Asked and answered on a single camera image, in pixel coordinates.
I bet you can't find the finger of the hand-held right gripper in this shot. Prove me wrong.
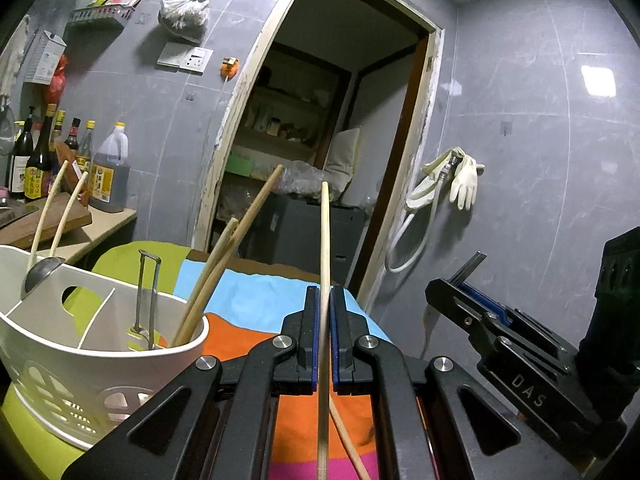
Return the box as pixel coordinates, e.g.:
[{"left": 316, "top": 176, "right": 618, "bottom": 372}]
[
  {"left": 462, "top": 282, "right": 576, "bottom": 361},
  {"left": 425, "top": 277, "right": 506, "bottom": 356}
]

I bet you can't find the white hose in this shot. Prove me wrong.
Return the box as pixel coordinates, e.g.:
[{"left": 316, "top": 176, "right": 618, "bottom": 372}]
[{"left": 385, "top": 180, "right": 443, "bottom": 274}]

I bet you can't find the dark grey cabinet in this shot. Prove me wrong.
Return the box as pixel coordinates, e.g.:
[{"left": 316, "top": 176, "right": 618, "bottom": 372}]
[{"left": 240, "top": 192, "right": 368, "bottom": 286}]

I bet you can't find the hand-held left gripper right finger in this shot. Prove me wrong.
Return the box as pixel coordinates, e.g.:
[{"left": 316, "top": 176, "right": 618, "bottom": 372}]
[{"left": 330, "top": 285, "right": 601, "bottom": 480}]

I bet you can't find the hanging clear plastic bag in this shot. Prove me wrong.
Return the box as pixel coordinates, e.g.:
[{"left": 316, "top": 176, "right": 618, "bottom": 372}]
[{"left": 159, "top": 0, "right": 226, "bottom": 31}]

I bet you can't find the large dark vinegar jug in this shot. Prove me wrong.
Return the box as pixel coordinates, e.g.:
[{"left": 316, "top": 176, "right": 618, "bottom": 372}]
[{"left": 89, "top": 121, "right": 132, "bottom": 213}]

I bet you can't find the beige pillow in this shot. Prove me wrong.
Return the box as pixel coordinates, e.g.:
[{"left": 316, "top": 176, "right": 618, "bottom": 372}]
[{"left": 322, "top": 127, "right": 362, "bottom": 191}]

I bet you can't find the wooden chopstick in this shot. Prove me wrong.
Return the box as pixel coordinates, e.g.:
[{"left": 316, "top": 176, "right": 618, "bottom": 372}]
[
  {"left": 329, "top": 396, "right": 372, "bottom": 480},
  {"left": 177, "top": 164, "right": 285, "bottom": 348},
  {"left": 170, "top": 217, "right": 240, "bottom": 348},
  {"left": 316, "top": 181, "right": 332, "bottom": 480}
]

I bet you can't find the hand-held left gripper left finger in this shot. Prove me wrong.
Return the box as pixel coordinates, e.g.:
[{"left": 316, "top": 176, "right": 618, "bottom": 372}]
[{"left": 60, "top": 285, "right": 321, "bottom": 480}]

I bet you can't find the white plastic utensil holder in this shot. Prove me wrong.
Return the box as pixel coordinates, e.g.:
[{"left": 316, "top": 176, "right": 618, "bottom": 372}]
[{"left": 0, "top": 245, "right": 210, "bottom": 452}]

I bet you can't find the beige kitchen counter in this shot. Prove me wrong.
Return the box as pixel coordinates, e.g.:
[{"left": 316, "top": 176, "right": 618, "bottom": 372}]
[{"left": 30, "top": 207, "right": 138, "bottom": 268}]

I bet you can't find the metal wire utensil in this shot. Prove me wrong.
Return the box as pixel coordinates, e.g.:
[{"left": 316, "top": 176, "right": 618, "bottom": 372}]
[{"left": 130, "top": 249, "right": 165, "bottom": 352}]

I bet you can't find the green box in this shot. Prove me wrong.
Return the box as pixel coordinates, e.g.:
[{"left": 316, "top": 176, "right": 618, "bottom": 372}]
[{"left": 225, "top": 154, "right": 253, "bottom": 176}]

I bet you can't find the long pale chopstick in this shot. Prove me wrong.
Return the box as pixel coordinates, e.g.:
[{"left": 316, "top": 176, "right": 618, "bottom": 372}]
[{"left": 49, "top": 171, "right": 90, "bottom": 263}]

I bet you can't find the white door frame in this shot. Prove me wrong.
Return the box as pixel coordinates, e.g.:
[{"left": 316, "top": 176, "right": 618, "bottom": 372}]
[{"left": 192, "top": 0, "right": 446, "bottom": 311}]

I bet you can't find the metal ladle with wooden handles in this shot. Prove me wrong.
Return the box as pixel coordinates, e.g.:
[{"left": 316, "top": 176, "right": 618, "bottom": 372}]
[{"left": 25, "top": 160, "right": 70, "bottom": 276}]

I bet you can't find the grey wall basket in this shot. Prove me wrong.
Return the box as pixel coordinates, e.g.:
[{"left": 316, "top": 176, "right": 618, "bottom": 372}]
[{"left": 67, "top": 4, "right": 135, "bottom": 28}]

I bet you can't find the cream rubber glove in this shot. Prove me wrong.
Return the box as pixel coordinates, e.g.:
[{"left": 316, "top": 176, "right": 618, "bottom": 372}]
[
  {"left": 448, "top": 152, "right": 486, "bottom": 211},
  {"left": 406, "top": 147, "right": 463, "bottom": 211}
]

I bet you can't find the crumpled clear plastic bag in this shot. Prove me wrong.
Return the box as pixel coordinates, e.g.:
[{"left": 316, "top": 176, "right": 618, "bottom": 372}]
[{"left": 277, "top": 160, "right": 351, "bottom": 201}]

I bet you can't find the grey wall box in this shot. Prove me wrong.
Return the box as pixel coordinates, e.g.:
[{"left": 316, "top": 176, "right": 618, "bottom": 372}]
[{"left": 24, "top": 30, "right": 67, "bottom": 85}]

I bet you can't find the colourful block tablecloth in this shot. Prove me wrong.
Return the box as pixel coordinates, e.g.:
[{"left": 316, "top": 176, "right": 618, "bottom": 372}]
[{"left": 0, "top": 240, "right": 441, "bottom": 480}]

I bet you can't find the white wall switch panel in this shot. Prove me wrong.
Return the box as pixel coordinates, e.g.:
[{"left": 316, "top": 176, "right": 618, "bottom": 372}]
[{"left": 156, "top": 41, "right": 213, "bottom": 75}]

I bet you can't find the brown wooden cutting board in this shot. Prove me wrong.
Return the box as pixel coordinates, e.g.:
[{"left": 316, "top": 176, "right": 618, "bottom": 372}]
[{"left": 0, "top": 192, "right": 93, "bottom": 246}]

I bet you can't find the red plastic bag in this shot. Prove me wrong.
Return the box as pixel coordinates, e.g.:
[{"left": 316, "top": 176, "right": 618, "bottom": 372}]
[{"left": 46, "top": 55, "right": 67, "bottom": 106}]

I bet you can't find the dark bottle white label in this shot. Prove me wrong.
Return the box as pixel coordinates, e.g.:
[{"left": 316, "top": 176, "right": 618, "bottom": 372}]
[{"left": 5, "top": 120, "right": 35, "bottom": 202}]

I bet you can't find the dark bottle yellow label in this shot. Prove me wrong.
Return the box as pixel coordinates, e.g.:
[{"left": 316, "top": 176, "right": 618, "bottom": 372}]
[{"left": 25, "top": 104, "right": 57, "bottom": 202}]

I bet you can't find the wooden storage shelf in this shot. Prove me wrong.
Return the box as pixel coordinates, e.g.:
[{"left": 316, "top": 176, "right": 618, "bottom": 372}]
[{"left": 215, "top": 42, "right": 351, "bottom": 241}]

